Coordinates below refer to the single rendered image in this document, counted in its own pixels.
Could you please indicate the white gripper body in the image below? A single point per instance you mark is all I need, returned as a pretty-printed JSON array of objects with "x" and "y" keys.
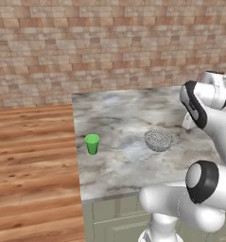
[{"x": 189, "y": 122}]

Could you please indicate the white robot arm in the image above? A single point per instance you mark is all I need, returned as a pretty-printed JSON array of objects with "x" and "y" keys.
[{"x": 218, "y": 126}]

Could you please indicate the green plastic cup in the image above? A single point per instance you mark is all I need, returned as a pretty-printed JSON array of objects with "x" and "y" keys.
[{"x": 92, "y": 144}]

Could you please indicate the pale green cupboard drawer front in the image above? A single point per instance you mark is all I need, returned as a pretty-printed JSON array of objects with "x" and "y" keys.
[{"x": 117, "y": 209}]

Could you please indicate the pale green cupboard door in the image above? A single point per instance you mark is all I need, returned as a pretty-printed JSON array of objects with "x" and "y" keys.
[{"x": 124, "y": 231}]

